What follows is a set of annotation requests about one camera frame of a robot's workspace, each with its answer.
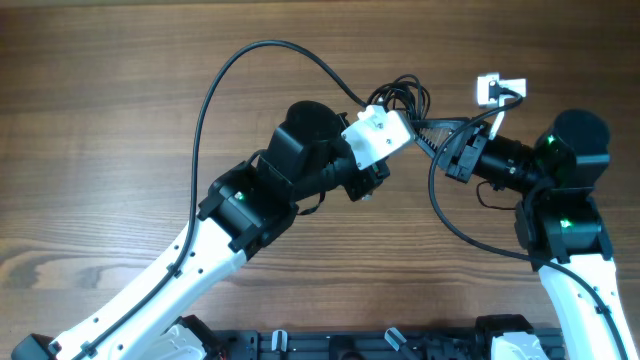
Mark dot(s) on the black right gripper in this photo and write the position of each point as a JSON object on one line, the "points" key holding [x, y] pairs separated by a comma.
{"points": [[462, 166]]}

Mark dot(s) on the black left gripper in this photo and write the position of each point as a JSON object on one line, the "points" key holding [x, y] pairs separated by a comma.
{"points": [[366, 178]]}

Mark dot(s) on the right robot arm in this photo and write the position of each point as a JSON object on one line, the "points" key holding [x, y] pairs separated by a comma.
{"points": [[557, 224]]}

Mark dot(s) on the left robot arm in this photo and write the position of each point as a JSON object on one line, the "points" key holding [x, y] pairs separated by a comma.
{"points": [[313, 151]]}

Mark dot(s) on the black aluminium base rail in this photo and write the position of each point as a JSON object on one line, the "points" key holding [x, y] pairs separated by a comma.
{"points": [[254, 345]]}

